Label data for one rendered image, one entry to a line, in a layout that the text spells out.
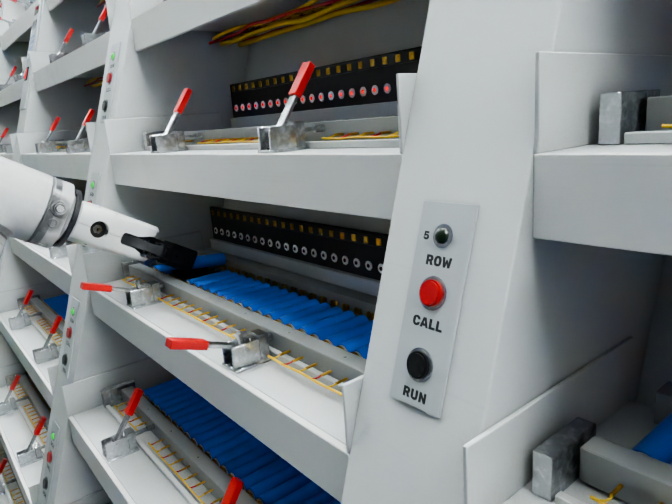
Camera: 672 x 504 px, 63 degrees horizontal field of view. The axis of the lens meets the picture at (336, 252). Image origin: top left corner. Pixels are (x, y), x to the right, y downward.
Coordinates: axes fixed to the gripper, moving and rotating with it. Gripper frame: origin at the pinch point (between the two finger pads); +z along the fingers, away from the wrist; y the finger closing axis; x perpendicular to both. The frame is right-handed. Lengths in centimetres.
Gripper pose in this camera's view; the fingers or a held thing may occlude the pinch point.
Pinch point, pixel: (177, 256)
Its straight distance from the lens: 80.5
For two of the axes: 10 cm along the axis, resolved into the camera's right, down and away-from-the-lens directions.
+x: -3.3, 9.4, -1.0
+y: -6.1, -1.4, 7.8
